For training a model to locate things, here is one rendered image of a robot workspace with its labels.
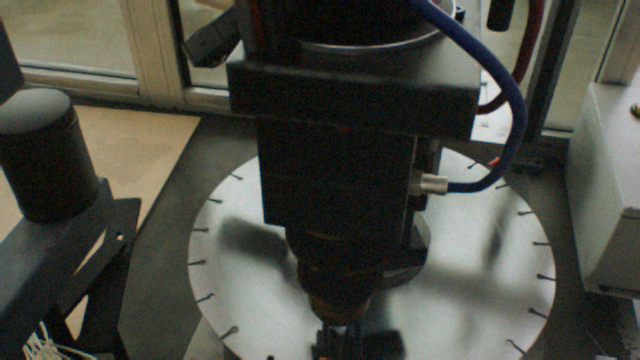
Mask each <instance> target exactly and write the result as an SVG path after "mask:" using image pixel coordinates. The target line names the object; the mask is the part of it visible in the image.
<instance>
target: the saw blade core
mask: <svg viewBox="0 0 640 360"><path fill-rule="evenodd" d="M474 164H475V162H474V161H472V160H470V159H468V158H466V157H464V155H462V154H460V153H457V152H455V151H453V150H449V149H447V148H444V147H443V149H442V155H441V161H440V167H439V172H438V175H439V176H446V177H448V181H457V182H474V181H477V180H479V179H482V178H481V177H480V176H483V175H485V174H487V173H488V172H490V170H488V169H487V168H485V167H483V166H481V165H479V164H476V165H475V166H473V165H474ZM471 166H473V167H472V169H471V170H469V169H467V168H470V167H471ZM259 173H260V171H259V164H258V156H256V157H255V158H253V160H251V161H250V162H248V163H246V164H244V165H242V166H241V167H239V168H238V169H237V170H235V171H234V172H233V173H232V175H233V176H235V177H233V176H231V175H229V176H228V177H227V178H226V179H225V180H224V181H223V182H222V183H221V185H220V186H219V187H217V188H216V189H215V190H214V191H213V192H212V194H211V195H210V196H209V198H208V200H210V201H208V200H206V202H205V203H204V205H203V207H202V208H201V210H200V213H199V215H198V217H197V219H196V222H195V224H194V227H193V230H202V231H192V234H191V238H190V244H189V254H188V264H189V265H188V266H189V276H190V281H191V286H192V290H193V293H194V297H195V300H196V302H200V301H203V300H205V299H208V298H209V297H210V296H215V299H212V300H210V299H208V300H205V301H203V302H200V303H198V307H199V309H200V311H201V313H202V315H203V317H204V318H205V320H206V322H207V323H208V326H209V327H210V328H211V329H212V330H213V331H214V333H215V334H216V335H217V337H218V338H219V339H222V338H223V337H225V336H226V335H227V334H229V333H230V332H231V330H232V329H237V332H236V333H232V334H230V335H229V336H227V337H226V338H224V339H223V340H222V342H223V343H224V345H225V346H226V347H227V348H228V349H229V350H230V351H232V352H233V353H234V354H235V356H236V357H238V358H239V359H241V360H267V359H268V358H270V357H272V358H274V360H319V359H321V358H327V359H332V360H355V349H354V331H353V324H352V325H350V326H345V327H332V326H330V345H329V347H323V345H322V329H323V322H321V321H319V320H318V319H317V317H316V315H315V314H314V312H313V311H311V307H310V305H309V302H308V294H306V293H305V291H304V290H303V288H302V287H301V285H300V283H299V281H298V278H297V263H298V259H297V258H296V257H294V256H293V255H292V254H291V252H290V251H289V249H288V247H287V245H286V242H285V235H284V227H280V226H274V225H267V224H263V214H262V201H261V189H260V177H259ZM236 177H237V178H242V180H238V179H237V178H236ZM504 186H506V182H504V181H503V180H502V179H501V178H500V179H499V180H498V181H497V182H495V184H494V185H493V186H491V187H490V188H488V189H487V190H485V191H483V192H479V193H473V194H462V193H446V195H445V196H444V197H443V196H436V195H435V194H434V193H433V195H431V197H430V200H429V207H428V210H427V212H420V213H421V214H423V215H424V216H425V218H426V219H427V221H428V223H429V226H430V229H431V245H430V250H429V254H428V256H427V258H426V260H425V265H423V266H420V268H419V269H418V270H416V271H415V272H414V273H412V274H411V275H409V276H408V277H406V278H403V279H401V280H397V281H394V282H390V283H384V284H381V286H380V287H379V289H378V291H377V292H376V293H375V294H374V295H373V296H371V297H370V298H369V304H368V307H367V309H366V310H365V312H364V313H363V314H362V315H361V336H362V358H363V360H519V359H520V358H521V357H522V354H521V353H520V352H518V351H517V350H516V349H514V348H513V347H512V346H508V345H507V344H506V342H511V343H512V344H513V346H514V347H515V348H517V349H518V350H519V351H521V352H522V353H523V354H525V353H526V352H527V350H528V349H529V348H531V347H532V346H533V344H534V343H535V341H536V340H537V339H538V336H539V334H540V333H541V331H542V329H543V327H544V325H545V323H546V321H547V319H545V318H548V316H549V313H550V310H551V307H552V302H553V297H554V291H555V282H553V281H555V267H554V261H553V256H552V252H551V248H550V246H533V245H532V244H537V245H549V241H548V239H547V236H546V234H545V232H544V230H543V228H542V226H541V224H540V223H539V221H538V219H537V218H536V216H535V215H534V213H533V214H529V213H532V210H531V208H530V207H529V206H528V204H527V203H526V202H525V201H524V200H523V199H522V198H521V197H520V195H519V194H518V193H517V192H516V191H513V190H512V189H511V188H510V187H509V186H507V187H504ZM502 187H504V188H502ZM496 188H497V189H499V188H501V189H500V190H496ZM212 201H215V202H212ZM216 202H222V203H221V204H217V203H216ZM518 214H522V215H523V214H527V215H524V216H519V215H518ZM204 230H209V231H208V232H203V231H204ZM202 261H205V262H206V263H205V264H196V263H201V262H202ZM190 264H194V265H190ZM537 276H539V277H541V278H543V279H542V280H539V279H538V278H537ZM544 279H547V280H544ZM549 280H551V281H549ZM529 310H533V311H534V312H535V313H536V314H538V315H540V316H538V315H536V314H531V313H530V312H529ZM541 316H543V317H545V318H543V317H541Z"/></svg>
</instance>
